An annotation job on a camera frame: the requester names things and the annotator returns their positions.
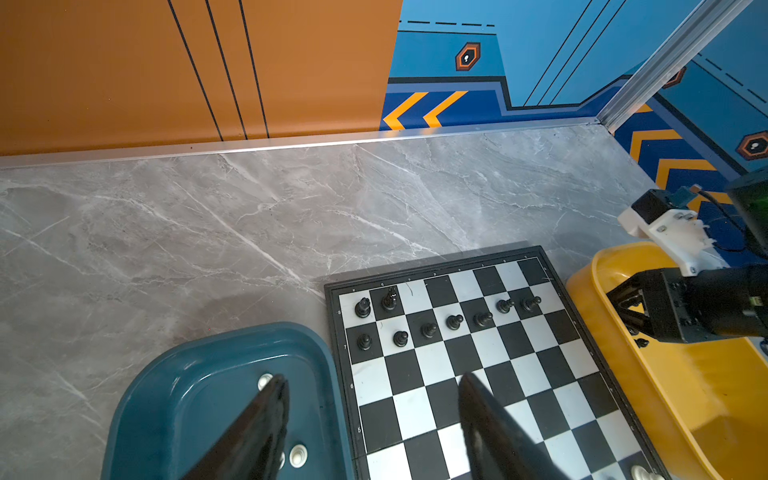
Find aluminium corner post right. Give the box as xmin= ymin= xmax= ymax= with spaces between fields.
xmin=596 ymin=0 xmax=752 ymax=134

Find black white chessboard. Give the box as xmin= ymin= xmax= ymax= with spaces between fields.
xmin=325 ymin=246 xmax=667 ymax=479

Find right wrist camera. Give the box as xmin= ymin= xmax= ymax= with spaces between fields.
xmin=618 ymin=189 xmax=729 ymax=277

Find yellow plastic tray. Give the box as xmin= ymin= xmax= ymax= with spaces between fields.
xmin=566 ymin=242 xmax=767 ymax=479

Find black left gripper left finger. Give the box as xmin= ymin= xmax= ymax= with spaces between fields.
xmin=184 ymin=375 xmax=290 ymax=479

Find teal plastic tray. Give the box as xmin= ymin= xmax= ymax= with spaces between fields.
xmin=101 ymin=322 xmax=355 ymax=479

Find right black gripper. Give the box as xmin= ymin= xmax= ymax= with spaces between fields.
xmin=607 ymin=268 xmax=696 ymax=343

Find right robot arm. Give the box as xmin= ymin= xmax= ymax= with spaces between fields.
xmin=566 ymin=170 xmax=767 ymax=479

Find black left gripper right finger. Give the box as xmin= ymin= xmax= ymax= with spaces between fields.
xmin=458 ymin=373 xmax=566 ymax=479

